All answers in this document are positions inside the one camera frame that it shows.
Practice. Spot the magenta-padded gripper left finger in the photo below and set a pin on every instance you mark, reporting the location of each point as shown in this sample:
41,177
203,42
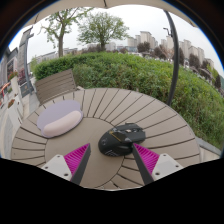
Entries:
76,160

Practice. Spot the black curved umbrella pole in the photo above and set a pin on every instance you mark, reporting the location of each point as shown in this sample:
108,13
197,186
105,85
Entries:
175,66

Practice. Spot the grey sign pillar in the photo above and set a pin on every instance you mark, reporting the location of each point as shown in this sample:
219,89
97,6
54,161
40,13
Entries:
24,56

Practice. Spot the green hedge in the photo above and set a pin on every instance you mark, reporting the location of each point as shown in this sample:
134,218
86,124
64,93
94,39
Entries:
133,76

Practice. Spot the slatted wooden chair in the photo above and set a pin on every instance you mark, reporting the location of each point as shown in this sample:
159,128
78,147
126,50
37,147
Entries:
55,85

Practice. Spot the white planter box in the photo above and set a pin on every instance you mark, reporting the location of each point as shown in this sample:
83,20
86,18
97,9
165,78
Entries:
15,116

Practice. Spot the distant apartment buildings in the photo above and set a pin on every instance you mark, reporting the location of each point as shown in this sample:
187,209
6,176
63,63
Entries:
145,36

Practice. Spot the round-crowned tree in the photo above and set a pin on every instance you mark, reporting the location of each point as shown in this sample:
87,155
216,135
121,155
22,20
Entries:
101,28

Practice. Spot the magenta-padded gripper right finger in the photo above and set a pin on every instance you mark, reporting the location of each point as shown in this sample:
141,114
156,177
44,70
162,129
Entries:
146,160

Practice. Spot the thin-trunk tree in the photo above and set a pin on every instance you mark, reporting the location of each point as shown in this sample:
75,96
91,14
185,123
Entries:
61,43

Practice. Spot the beige umbrella canopy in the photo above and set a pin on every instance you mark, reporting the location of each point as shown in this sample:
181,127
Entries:
83,3

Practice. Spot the black computer mouse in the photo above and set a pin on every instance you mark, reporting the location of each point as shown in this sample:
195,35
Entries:
115,141

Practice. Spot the lavender mouse pad with wrist rest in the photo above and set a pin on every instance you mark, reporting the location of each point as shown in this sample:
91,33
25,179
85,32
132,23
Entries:
56,115

